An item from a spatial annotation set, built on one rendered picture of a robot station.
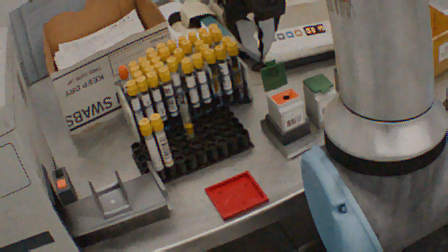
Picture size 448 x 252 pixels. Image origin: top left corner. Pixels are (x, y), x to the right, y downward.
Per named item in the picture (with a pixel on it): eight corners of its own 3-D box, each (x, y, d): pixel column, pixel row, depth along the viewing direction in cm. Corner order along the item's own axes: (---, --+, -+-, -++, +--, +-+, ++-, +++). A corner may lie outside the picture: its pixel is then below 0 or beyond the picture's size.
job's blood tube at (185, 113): (192, 151, 87) (178, 100, 81) (189, 147, 88) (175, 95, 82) (200, 148, 87) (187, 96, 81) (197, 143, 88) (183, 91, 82)
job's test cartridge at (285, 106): (284, 143, 84) (280, 109, 80) (269, 125, 87) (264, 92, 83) (306, 132, 84) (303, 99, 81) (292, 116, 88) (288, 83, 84)
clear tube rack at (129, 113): (139, 148, 90) (128, 114, 86) (124, 116, 98) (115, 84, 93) (254, 101, 95) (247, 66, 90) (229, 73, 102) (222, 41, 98)
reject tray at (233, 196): (224, 221, 75) (223, 217, 75) (205, 192, 80) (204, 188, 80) (269, 201, 77) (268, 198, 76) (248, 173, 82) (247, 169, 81)
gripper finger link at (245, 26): (246, 47, 89) (237, 1, 84) (263, 64, 85) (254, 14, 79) (229, 53, 89) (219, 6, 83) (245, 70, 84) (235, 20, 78)
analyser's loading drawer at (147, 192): (59, 248, 71) (45, 227, 68) (50, 220, 76) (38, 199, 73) (173, 208, 76) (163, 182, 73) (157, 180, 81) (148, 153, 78)
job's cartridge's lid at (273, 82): (259, 65, 81) (258, 64, 81) (266, 93, 83) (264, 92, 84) (282, 57, 81) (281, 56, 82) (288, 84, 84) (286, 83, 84)
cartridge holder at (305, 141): (288, 160, 83) (286, 141, 80) (260, 127, 89) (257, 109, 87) (317, 145, 84) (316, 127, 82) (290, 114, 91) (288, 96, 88)
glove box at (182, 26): (186, 87, 101) (176, 43, 95) (150, 37, 119) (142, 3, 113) (248, 63, 104) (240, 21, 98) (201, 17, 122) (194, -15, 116)
